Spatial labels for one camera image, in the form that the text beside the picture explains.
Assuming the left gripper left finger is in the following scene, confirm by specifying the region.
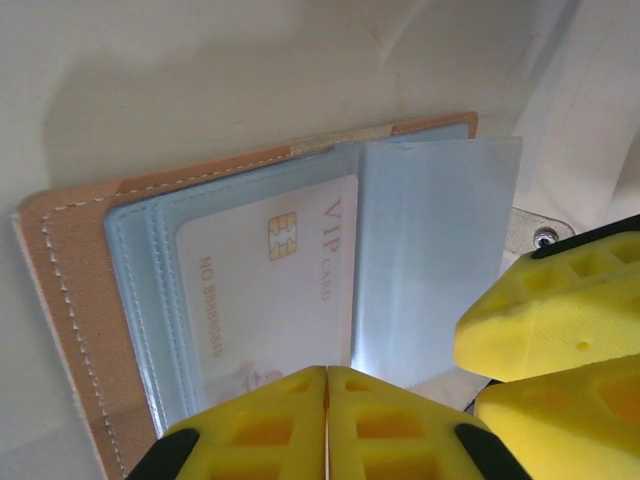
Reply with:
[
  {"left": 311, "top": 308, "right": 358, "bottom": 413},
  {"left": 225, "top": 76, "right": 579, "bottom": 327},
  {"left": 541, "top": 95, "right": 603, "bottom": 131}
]
[{"left": 127, "top": 366, "right": 327, "bottom": 480}]

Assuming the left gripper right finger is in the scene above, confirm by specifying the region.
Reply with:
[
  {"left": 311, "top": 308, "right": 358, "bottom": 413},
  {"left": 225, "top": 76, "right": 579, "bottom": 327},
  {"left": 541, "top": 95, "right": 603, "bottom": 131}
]
[{"left": 325, "top": 366, "right": 531, "bottom": 480}]

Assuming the white VIP credit card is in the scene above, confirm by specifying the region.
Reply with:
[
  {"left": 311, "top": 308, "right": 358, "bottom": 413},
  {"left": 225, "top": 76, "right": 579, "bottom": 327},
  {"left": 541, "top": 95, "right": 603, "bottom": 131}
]
[{"left": 174, "top": 173, "right": 361, "bottom": 401}]

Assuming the tan leather card holder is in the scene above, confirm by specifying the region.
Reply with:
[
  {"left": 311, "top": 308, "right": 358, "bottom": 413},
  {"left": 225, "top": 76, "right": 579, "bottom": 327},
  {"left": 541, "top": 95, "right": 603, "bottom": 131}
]
[{"left": 9, "top": 110, "right": 576, "bottom": 480}]

